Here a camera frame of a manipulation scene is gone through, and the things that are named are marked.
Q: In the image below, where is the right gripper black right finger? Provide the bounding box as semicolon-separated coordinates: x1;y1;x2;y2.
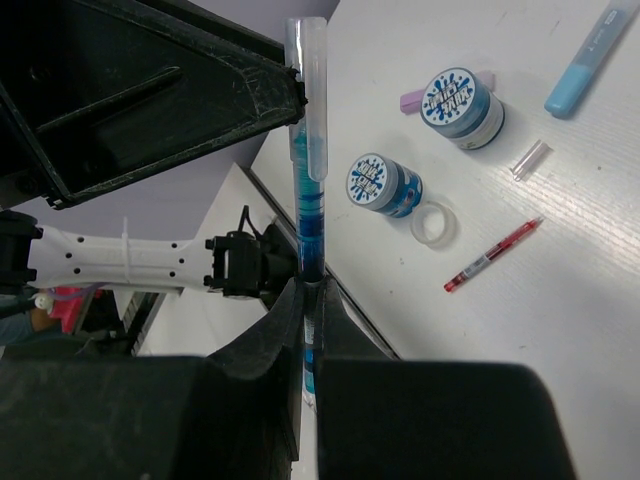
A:
315;278;576;479

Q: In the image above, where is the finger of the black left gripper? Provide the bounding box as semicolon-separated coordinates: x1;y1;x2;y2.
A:
1;1;305;210

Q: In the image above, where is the small clear tape roll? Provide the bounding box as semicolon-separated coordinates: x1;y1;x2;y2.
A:
410;201;457;249

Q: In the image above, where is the red gel pen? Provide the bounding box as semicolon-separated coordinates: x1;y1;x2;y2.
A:
443;217;544;293

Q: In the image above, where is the blue slime jar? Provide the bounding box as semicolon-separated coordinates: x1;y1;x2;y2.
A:
346;153;423;218
419;67;506;150

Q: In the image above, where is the blue gel pen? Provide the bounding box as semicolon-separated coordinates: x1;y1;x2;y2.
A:
284;17;329;409

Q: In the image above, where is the clear pen cap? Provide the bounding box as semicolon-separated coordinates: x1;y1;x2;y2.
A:
510;140;552;182
284;17;328;182

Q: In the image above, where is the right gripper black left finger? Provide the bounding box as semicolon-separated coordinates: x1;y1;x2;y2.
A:
1;279;304;479

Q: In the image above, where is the blue slime jar near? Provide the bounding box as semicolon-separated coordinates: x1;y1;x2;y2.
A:
346;153;423;218

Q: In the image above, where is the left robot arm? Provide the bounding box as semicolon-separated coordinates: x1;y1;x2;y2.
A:
1;1;306;294

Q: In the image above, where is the blue slime jar far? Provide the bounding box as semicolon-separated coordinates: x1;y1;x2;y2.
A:
419;67;506;150

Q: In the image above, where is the pink highlighter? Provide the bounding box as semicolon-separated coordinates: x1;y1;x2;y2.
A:
399;69;497;115

